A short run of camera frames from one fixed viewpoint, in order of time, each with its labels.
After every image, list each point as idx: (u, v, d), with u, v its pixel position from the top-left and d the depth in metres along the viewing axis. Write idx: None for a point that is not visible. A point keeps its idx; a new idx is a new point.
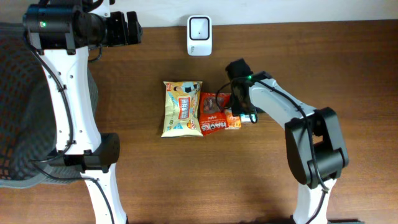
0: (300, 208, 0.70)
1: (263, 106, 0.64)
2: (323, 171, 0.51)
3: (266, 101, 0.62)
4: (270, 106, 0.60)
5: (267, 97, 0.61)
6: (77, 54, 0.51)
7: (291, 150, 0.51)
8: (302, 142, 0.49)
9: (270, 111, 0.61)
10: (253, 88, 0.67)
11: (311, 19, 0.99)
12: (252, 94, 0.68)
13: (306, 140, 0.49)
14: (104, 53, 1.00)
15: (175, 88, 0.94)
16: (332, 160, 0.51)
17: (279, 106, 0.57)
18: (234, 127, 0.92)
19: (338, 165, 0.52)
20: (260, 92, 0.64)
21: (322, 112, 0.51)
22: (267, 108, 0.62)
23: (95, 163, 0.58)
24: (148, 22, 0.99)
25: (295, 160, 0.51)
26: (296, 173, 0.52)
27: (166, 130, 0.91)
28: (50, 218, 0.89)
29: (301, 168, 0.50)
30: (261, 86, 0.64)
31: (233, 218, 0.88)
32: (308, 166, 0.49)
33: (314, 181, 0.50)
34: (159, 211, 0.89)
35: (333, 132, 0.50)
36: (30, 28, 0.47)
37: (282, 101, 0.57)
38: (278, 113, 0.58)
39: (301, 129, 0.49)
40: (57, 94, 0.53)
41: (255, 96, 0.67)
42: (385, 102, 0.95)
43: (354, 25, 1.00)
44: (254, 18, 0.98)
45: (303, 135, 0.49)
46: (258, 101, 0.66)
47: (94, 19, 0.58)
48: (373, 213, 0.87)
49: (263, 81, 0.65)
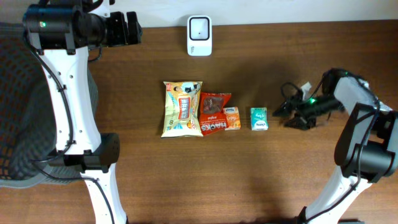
0: (316, 200, 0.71)
1: (343, 99, 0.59)
2: (367, 164, 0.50)
3: (347, 90, 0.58)
4: (349, 98, 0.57)
5: (351, 87, 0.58)
6: (78, 54, 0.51)
7: (347, 128, 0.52)
8: (361, 124, 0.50)
9: (347, 99, 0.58)
10: (343, 78, 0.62)
11: (311, 19, 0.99)
12: (338, 85, 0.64)
13: (367, 122, 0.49)
14: (104, 53, 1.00)
15: (175, 89, 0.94)
16: (379, 159, 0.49)
17: (358, 93, 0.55)
18: (234, 127, 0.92)
19: (381, 169, 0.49)
20: (345, 84, 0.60)
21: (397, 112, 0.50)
22: (346, 100, 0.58)
23: (95, 163, 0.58)
24: (148, 23, 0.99)
25: (346, 137, 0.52)
26: (339, 153, 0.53)
27: (166, 130, 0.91)
28: (50, 218, 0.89)
29: (346, 147, 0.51)
30: (352, 80, 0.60)
31: (233, 218, 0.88)
32: (354, 149, 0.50)
33: (351, 167, 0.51)
34: (159, 211, 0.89)
35: (395, 134, 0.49)
36: (30, 28, 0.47)
37: (364, 93, 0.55)
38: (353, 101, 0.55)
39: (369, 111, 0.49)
40: (57, 94, 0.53)
41: (339, 89, 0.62)
42: (385, 102, 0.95)
43: (354, 25, 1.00)
44: (253, 19, 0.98)
45: (367, 117, 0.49)
46: (339, 93, 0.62)
47: (94, 19, 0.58)
48: (373, 213, 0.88)
49: (359, 80, 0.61)
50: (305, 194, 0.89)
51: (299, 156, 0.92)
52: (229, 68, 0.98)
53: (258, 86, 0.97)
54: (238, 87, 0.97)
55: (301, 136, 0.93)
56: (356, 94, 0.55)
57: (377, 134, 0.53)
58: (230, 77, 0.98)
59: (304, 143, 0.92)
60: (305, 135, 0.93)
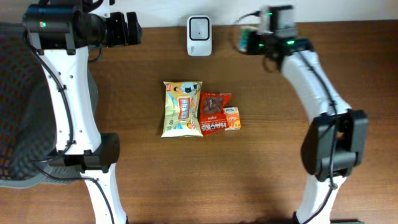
0: (303, 204, 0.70)
1: (296, 84, 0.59)
2: (335, 166, 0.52)
3: (298, 77, 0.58)
4: (304, 89, 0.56)
5: (302, 75, 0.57)
6: (78, 54, 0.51)
7: (310, 139, 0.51)
8: (324, 138, 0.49)
9: (300, 87, 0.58)
10: (290, 57, 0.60)
11: (312, 19, 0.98)
12: (285, 63, 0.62)
13: (330, 135, 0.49)
14: (104, 53, 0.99)
15: (175, 89, 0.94)
16: (345, 158, 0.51)
17: (312, 89, 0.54)
18: (234, 127, 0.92)
19: (349, 164, 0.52)
20: (297, 66, 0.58)
21: (354, 114, 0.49)
22: (298, 86, 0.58)
23: (95, 163, 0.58)
24: (147, 23, 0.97)
25: (311, 149, 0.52)
26: (306, 162, 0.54)
27: (166, 130, 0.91)
28: (50, 218, 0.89)
29: (313, 160, 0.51)
30: (300, 61, 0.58)
31: (233, 217, 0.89)
32: (321, 160, 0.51)
33: (323, 174, 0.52)
34: (160, 211, 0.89)
35: (356, 135, 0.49)
36: (30, 28, 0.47)
37: (316, 84, 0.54)
38: (309, 95, 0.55)
39: (328, 125, 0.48)
40: (57, 94, 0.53)
41: (288, 68, 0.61)
42: (385, 102, 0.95)
43: (357, 25, 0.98)
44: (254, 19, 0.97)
45: (329, 130, 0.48)
46: (289, 71, 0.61)
47: (94, 19, 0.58)
48: (372, 213, 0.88)
49: (307, 59, 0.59)
50: None
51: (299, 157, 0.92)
52: (229, 68, 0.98)
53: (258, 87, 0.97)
54: (239, 87, 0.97)
55: (301, 136, 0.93)
56: (309, 89, 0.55)
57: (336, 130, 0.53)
58: (230, 77, 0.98)
59: None
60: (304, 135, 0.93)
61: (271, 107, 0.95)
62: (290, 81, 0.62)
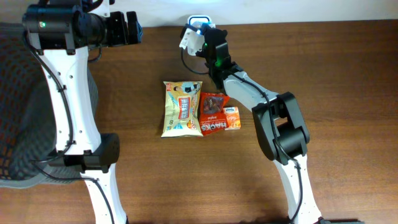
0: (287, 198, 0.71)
1: (237, 96, 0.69)
2: (287, 146, 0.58)
3: (237, 92, 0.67)
4: (242, 97, 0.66)
5: (238, 88, 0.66)
6: (77, 54, 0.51)
7: (258, 129, 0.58)
8: (265, 125, 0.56)
9: (241, 99, 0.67)
10: (226, 79, 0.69)
11: (310, 19, 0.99)
12: (226, 88, 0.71)
13: (267, 120, 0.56)
14: (104, 53, 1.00)
15: (175, 88, 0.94)
16: (293, 137, 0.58)
17: (247, 95, 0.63)
18: (234, 127, 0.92)
19: (299, 142, 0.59)
20: (232, 83, 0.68)
21: (283, 97, 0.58)
22: (240, 98, 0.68)
23: (95, 163, 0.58)
24: (148, 22, 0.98)
25: (262, 137, 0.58)
26: (265, 150, 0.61)
27: (166, 130, 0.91)
28: (49, 218, 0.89)
29: (268, 147, 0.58)
30: (233, 78, 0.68)
31: (233, 218, 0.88)
32: (272, 145, 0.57)
33: (282, 157, 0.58)
34: (159, 211, 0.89)
35: (292, 112, 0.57)
36: (30, 28, 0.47)
37: (250, 89, 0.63)
38: (247, 100, 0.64)
39: (263, 111, 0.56)
40: (57, 94, 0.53)
41: (228, 88, 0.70)
42: (385, 102, 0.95)
43: (353, 25, 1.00)
44: (253, 19, 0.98)
45: (265, 116, 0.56)
46: (231, 91, 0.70)
47: (94, 19, 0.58)
48: (373, 213, 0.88)
49: (240, 75, 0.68)
50: None
51: None
52: None
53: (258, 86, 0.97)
54: None
55: None
56: (245, 95, 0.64)
57: (280, 117, 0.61)
58: None
59: None
60: None
61: None
62: (237, 98, 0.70)
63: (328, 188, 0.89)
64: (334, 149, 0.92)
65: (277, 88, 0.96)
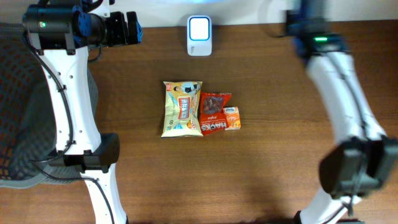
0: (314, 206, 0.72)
1: (324, 86, 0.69)
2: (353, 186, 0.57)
3: (329, 84, 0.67)
4: (329, 93, 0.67)
5: (333, 82, 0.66)
6: (78, 54, 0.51)
7: (336, 165, 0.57)
8: (349, 165, 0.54)
9: (329, 94, 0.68)
10: (322, 60, 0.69)
11: None
12: (315, 66, 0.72)
13: (354, 161, 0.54)
14: (104, 53, 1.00)
15: (175, 89, 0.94)
16: (364, 178, 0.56)
17: (345, 104, 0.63)
18: (234, 127, 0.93)
19: (369, 185, 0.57)
20: (328, 71, 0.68)
21: (385, 141, 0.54)
22: (328, 90, 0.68)
23: (94, 163, 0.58)
24: (148, 22, 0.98)
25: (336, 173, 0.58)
26: (326, 182, 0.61)
27: (166, 130, 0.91)
28: (50, 218, 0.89)
29: (338, 184, 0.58)
30: (329, 65, 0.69)
31: (233, 218, 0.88)
32: (346, 184, 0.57)
33: (341, 193, 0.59)
34: (159, 211, 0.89)
35: (385, 162, 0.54)
36: (30, 28, 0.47)
37: (354, 103, 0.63)
38: (339, 109, 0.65)
39: (355, 152, 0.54)
40: (57, 94, 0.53)
41: (320, 70, 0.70)
42: (385, 102, 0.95)
43: (354, 25, 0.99)
44: (253, 19, 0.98)
45: (356, 157, 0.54)
46: (319, 76, 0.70)
47: (94, 19, 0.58)
48: (373, 213, 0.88)
49: (334, 61, 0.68)
50: (305, 194, 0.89)
51: (298, 156, 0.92)
52: (229, 68, 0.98)
53: (258, 86, 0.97)
54: (239, 87, 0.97)
55: (301, 135, 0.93)
56: (341, 104, 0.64)
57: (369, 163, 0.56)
58: (230, 77, 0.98)
59: (304, 142, 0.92)
60: (304, 135, 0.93)
61: (272, 107, 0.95)
62: (319, 81, 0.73)
63: None
64: None
65: (277, 88, 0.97)
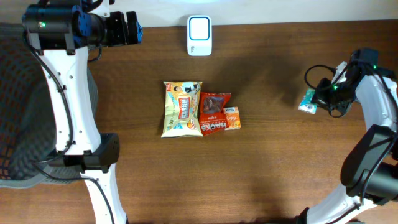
0: (321, 204, 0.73)
1: (363, 101, 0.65)
2: (372, 185, 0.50)
3: (370, 97, 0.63)
4: (369, 104, 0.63)
5: (376, 94, 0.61)
6: (78, 54, 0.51)
7: (357, 150, 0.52)
8: (374, 149, 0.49)
9: (369, 106, 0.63)
10: (370, 77, 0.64)
11: (311, 19, 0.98)
12: (360, 84, 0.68)
13: (380, 149, 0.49)
14: (104, 53, 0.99)
15: (175, 88, 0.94)
16: (384, 180, 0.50)
17: (382, 107, 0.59)
18: (234, 127, 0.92)
19: (388, 191, 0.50)
20: (374, 86, 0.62)
21: None
22: (365, 102, 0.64)
23: (95, 163, 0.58)
24: (148, 22, 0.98)
25: (354, 160, 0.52)
26: (342, 174, 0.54)
27: (166, 130, 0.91)
28: (50, 218, 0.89)
29: (354, 170, 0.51)
30: (374, 81, 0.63)
31: (233, 218, 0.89)
32: (362, 172, 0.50)
33: (355, 189, 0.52)
34: (159, 211, 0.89)
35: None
36: (30, 28, 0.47)
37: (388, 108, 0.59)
38: (375, 112, 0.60)
39: (385, 137, 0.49)
40: (57, 94, 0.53)
41: (363, 86, 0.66)
42: None
43: (354, 25, 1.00)
44: (253, 19, 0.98)
45: (383, 144, 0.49)
46: (362, 91, 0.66)
47: (94, 19, 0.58)
48: (372, 213, 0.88)
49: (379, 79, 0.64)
50: (305, 194, 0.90)
51: (298, 156, 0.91)
52: (229, 68, 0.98)
53: (258, 86, 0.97)
54: (239, 87, 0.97)
55: (302, 135, 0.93)
56: (375, 107, 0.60)
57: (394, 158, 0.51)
58: (230, 77, 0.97)
59: (304, 142, 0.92)
60: (304, 135, 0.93)
61: (272, 107, 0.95)
62: (359, 100, 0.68)
63: (328, 188, 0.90)
64: (334, 149, 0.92)
65: (277, 88, 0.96)
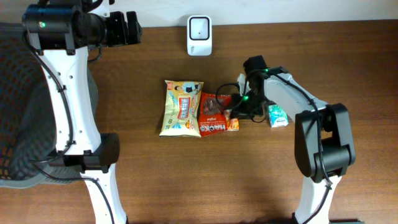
0: (301, 205, 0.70)
1: (280, 100, 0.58)
2: (328, 164, 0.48)
3: (283, 94, 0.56)
4: (286, 101, 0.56)
5: (282, 91, 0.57)
6: (77, 54, 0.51)
7: (298, 141, 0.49)
8: (311, 134, 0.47)
9: (286, 104, 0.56)
10: (268, 80, 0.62)
11: (310, 19, 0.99)
12: (267, 87, 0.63)
13: (314, 130, 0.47)
14: (105, 53, 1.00)
15: (176, 88, 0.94)
16: (336, 155, 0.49)
17: (291, 98, 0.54)
18: (232, 129, 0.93)
19: (342, 161, 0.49)
20: (275, 85, 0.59)
21: (334, 106, 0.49)
22: (282, 103, 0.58)
23: (94, 163, 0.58)
24: (148, 22, 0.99)
25: (301, 151, 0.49)
26: (300, 166, 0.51)
27: (164, 129, 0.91)
28: (49, 218, 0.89)
29: (306, 160, 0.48)
30: (277, 79, 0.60)
31: (233, 218, 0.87)
32: (314, 158, 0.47)
33: (318, 176, 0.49)
34: (159, 212, 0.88)
35: (341, 126, 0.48)
36: (30, 29, 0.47)
37: (295, 94, 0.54)
38: (290, 105, 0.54)
39: (311, 121, 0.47)
40: (57, 94, 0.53)
41: (270, 89, 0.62)
42: (386, 101, 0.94)
43: (352, 25, 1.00)
44: (252, 19, 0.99)
45: (313, 126, 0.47)
46: (273, 94, 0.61)
47: (94, 19, 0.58)
48: (373, 214, 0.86)
49: (282, 75, 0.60)
50: None
51: None
52: (229, 68, 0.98)
53: None
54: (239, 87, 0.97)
55: None
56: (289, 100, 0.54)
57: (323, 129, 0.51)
58: (230, 77, 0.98)
59: None
60: None
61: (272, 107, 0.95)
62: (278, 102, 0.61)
63: None
64: None
65: None
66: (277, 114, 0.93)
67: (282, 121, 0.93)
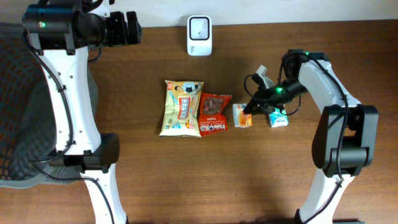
0: (307, 203, 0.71)
1: (311, 88, 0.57)
2: (343, 160, 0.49)
3: (314, 82, 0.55)
4: (318, 90, 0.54)
5: (316, 78, 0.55)
6: (77, 54, 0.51)
7: (320, 132, 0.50)
8: (333, 128, 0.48)
9: (316, 93, 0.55)
10: (305, 63, 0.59)
11: (309, 19, 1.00)
12: (302, 71, 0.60)
13: (339, 126, 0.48)
14: (105, 53, 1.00)
15: (176, 88, 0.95)
16: (354, 154, 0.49)
17: (325, 88, 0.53)
18: (245, 126, 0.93)
19: (359, 162, 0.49)
20: (312, 70, 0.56)
21: (365, 108, 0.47)
22: (313, 91, 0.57)
23: (95, 163, 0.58)
24: (148, 22, 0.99)
25: (320, 142, 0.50)
26: (315, 157, 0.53)
27: (164, 129, 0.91)
28: (49, 218, 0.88)
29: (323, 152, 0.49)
30: (315, 65, 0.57)
31: (233, 218, 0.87)
32: (331, 152, 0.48)
33: (329, 170, 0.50)
34: (158, 212, 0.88)
35: (367, 130, 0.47)
36: (30, 28, 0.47)
37: (330, 85, 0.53)
38: (321, 96, 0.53)
39: (338, 115, 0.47)
40: (57, 94, 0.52)
41: (303, 73, 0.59)
42: (386, 101, 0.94)
43: (352, 25, 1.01)
44: (252, 19, 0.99)
45: (337, 121, 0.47)
46: (305, 79, 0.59)
47: (94, 19, 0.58)
48: (373, 214, 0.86)
49: (320, 61, 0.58)
50: (305, 195, 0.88)
51: (298, 156, 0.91)
52: (229, 68, 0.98)
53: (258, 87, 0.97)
54: (239, 87, 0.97)
55: (301, 135, 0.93)
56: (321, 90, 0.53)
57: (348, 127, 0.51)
58: (230, 77, 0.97)
59: (304, 142, 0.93)
60: (305, 135, 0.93)
61: None
62: (308, 88, 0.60)
63: None
64: None
65: None
66: (277, 114, 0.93)
67: (282, 120, 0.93)
